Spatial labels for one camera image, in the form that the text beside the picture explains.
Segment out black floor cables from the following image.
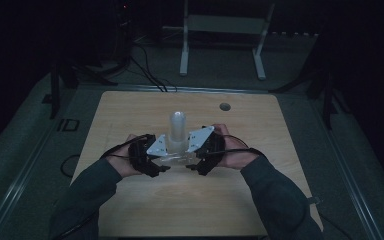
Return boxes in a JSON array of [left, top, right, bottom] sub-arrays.
[[128, 41, 178, 93]]

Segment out black tripod stand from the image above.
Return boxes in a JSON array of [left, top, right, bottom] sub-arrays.
[[48, 61, 119, 120], [269, 33, 353, 132]]

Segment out person's left hand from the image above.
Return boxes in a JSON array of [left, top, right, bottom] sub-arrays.
[[105, 133, 142, 179]]

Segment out black looped cable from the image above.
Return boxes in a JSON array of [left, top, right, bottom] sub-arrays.
[[60, 153, 82, 179]]

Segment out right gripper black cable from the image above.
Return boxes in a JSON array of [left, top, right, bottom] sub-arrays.
[[209, 134, 267, 158]]

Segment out dark computer tower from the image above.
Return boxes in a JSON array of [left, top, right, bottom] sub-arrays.
[[111, 0, 136, 69]]

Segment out white metal stand frame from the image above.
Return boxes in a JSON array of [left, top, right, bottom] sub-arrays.
[[179, 0, 276, 81]]

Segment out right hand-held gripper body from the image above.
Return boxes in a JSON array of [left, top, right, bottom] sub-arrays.
[[186, 125, 227, 177]]

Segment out person's right hand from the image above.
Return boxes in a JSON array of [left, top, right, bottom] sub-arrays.
[[212, 123, 260, 171]]

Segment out clear plastic cup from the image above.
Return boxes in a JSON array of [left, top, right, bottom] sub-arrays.
[[153, 152, 202, 168]]

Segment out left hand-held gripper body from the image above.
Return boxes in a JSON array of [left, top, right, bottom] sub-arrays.
[[127, 133, 168, 178]]

